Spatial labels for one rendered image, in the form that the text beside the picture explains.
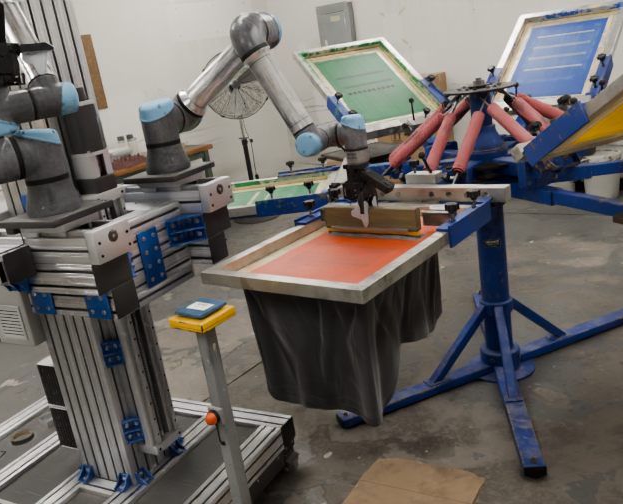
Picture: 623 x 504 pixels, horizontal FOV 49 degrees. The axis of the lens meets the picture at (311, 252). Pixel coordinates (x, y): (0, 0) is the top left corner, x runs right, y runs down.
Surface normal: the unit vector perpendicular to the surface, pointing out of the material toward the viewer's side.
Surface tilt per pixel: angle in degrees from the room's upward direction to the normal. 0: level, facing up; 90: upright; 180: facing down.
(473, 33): 90
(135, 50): 90
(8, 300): 90
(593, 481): 0
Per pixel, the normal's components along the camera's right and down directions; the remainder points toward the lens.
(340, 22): -0.59, 0.32
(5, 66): 0.58, 0.15
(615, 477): -0.15, -0.94
